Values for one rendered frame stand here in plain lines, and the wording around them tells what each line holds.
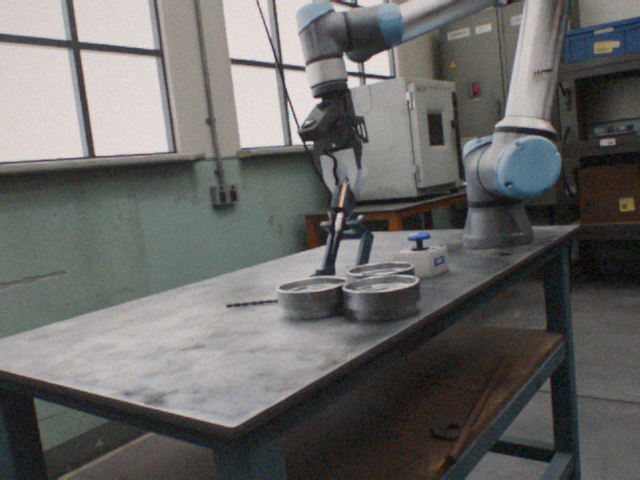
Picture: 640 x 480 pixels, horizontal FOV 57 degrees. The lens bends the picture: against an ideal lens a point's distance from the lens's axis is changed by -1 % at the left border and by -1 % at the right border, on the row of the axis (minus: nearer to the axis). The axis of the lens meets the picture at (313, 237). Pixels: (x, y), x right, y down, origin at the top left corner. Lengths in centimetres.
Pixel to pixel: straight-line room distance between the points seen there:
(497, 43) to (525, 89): 359
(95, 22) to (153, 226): 88
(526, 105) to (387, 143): 204
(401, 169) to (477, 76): 182
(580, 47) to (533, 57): 314
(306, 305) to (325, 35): 53
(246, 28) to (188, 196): 106
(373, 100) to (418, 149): 37
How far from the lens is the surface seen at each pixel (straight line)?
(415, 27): 130
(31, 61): 255
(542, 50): 122
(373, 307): 77
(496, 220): 130
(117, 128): 269
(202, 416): 55
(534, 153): 117
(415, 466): 96
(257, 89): 333
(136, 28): 287
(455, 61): 491
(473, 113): 482
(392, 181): 319
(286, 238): 325
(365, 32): 114
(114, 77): 273
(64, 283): 241
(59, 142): 254
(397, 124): 316
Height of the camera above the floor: 100
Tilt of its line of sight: 6 degrees down
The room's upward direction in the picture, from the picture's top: 7 degrees counter-clockwise
